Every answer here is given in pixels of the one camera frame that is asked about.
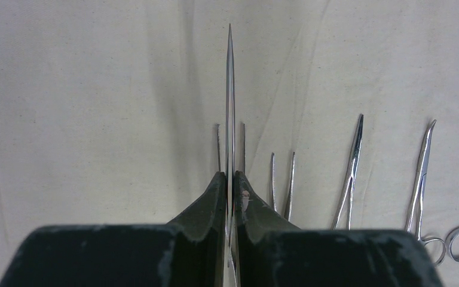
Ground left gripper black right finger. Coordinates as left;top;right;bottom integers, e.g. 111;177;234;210
233;171;442;286

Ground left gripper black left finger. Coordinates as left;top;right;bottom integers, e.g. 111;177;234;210
0;172;227;286

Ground small steel tweezers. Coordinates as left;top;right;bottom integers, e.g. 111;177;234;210
270;151;296;221

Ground long pointed steel tweezers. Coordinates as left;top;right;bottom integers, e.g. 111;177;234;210
225;24;238;286

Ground steel forceps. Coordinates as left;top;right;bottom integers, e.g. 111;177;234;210
404;119;447;266
331;114;364;230

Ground large steel tweezers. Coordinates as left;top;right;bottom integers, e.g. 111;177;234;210
215;123;247;175

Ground beige cloth wrap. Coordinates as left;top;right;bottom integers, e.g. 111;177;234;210
0;1;459;279

